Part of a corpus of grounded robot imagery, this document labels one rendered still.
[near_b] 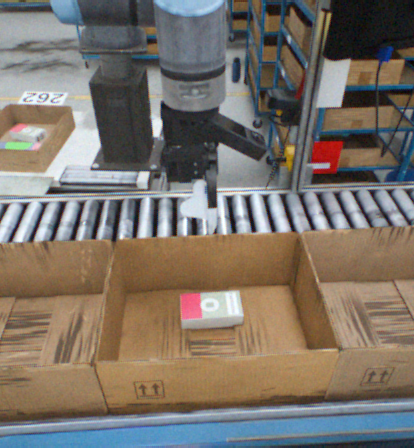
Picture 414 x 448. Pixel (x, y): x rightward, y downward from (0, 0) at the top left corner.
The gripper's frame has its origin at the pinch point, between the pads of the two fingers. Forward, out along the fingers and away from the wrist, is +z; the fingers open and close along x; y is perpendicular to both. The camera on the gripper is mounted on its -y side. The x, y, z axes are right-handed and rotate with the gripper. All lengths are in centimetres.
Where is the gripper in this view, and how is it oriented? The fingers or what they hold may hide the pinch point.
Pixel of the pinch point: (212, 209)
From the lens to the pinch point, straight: 74.1
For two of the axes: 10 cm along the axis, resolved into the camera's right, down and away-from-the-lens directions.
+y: -10.0, 0.6, -0.3
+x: 0.6, 6.4, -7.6
